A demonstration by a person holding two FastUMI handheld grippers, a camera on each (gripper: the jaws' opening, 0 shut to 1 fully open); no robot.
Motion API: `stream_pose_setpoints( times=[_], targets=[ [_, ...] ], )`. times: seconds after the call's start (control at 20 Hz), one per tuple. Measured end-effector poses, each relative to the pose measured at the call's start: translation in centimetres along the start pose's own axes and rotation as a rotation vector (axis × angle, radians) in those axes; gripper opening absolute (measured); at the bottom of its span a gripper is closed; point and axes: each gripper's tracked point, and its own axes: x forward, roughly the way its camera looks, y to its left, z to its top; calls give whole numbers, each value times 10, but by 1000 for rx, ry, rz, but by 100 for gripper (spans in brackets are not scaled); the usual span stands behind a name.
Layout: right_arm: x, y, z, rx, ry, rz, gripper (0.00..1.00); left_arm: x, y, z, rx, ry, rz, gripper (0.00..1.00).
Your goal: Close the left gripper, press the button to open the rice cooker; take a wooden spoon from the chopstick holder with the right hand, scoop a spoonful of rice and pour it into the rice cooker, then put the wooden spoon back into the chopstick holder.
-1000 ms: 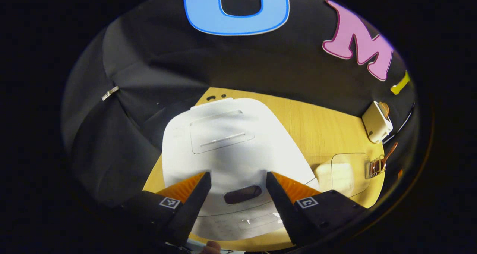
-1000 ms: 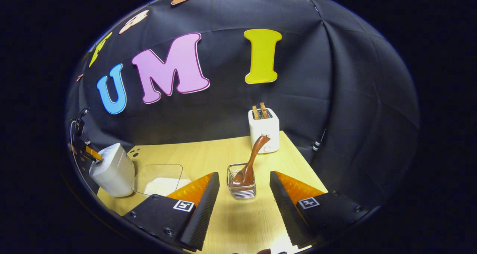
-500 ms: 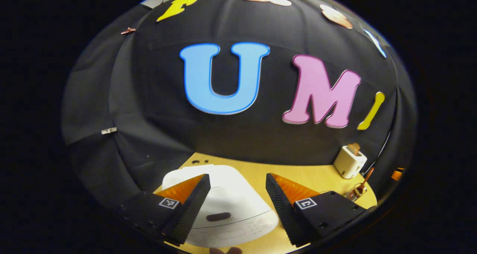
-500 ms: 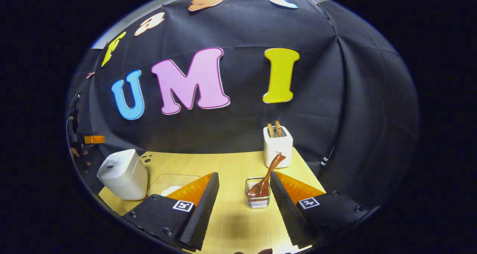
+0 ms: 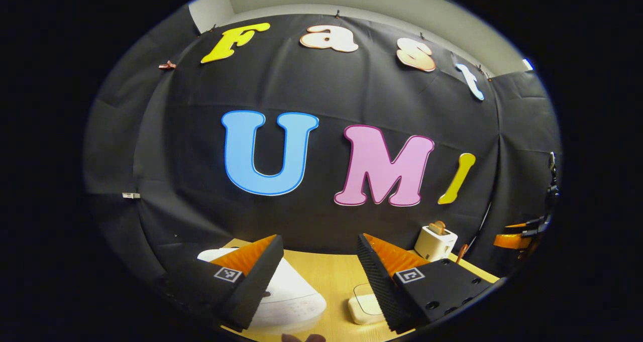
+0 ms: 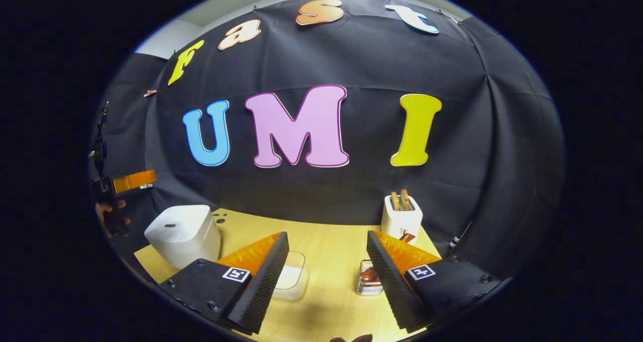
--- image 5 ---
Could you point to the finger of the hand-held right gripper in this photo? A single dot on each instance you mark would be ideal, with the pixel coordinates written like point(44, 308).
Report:
point(516, 226)
point(512, 241)

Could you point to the white rice cooker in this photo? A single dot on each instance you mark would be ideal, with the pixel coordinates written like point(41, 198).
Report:
point(291, 292)

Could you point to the white toaster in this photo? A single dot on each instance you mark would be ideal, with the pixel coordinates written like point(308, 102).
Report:
point(434, 244)

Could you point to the clear plastic container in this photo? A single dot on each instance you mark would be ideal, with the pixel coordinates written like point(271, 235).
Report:
point(364, 307)

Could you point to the copper cloth clip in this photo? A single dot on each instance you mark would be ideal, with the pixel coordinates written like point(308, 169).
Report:
point(167, 65)

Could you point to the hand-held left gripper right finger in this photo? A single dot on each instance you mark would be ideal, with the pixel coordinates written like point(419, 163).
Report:
point(379, 287)

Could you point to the black backdrop cloth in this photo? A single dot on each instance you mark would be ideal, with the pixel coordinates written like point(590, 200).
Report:
point(341, 91)

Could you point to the silver cloth clip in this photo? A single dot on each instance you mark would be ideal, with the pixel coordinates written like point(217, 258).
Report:
point(130, 195)

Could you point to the brown wooden spoon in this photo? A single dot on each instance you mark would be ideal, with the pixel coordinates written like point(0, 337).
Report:
point(461, 252)

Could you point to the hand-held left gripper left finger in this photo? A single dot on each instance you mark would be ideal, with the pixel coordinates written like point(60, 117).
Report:
point(256, 287)

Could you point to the toast slice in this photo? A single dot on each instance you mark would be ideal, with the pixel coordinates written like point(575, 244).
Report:
point(437, 227)

